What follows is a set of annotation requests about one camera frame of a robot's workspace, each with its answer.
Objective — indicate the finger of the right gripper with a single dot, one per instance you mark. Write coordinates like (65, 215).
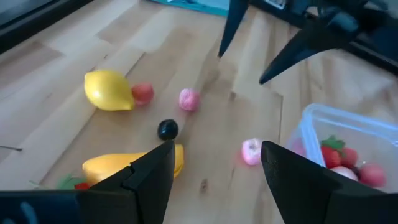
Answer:
(304, 46)
(234, 21)

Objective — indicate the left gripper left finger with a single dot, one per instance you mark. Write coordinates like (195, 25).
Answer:
(152, 174)

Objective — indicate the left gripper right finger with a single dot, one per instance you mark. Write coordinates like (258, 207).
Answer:
(298, 186)

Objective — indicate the red toy strawberry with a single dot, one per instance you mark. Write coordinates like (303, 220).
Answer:
(81, 186)
(330, 157)
(349, 157)

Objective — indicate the clear plastic tupperware container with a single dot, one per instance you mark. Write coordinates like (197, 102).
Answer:
(342, 121)

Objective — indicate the teal folded cloth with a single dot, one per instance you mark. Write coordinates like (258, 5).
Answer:
(202, 6)

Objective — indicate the yellow toy banana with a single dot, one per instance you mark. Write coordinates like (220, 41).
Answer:
(105, 166)

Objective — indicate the small black toy grape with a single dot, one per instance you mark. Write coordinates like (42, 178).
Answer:
(168, 129)

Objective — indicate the pink-red toy berry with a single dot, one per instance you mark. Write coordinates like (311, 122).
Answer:
(143, 93)

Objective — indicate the yellow toy lemon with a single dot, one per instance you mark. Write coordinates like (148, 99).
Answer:
(107, 90)

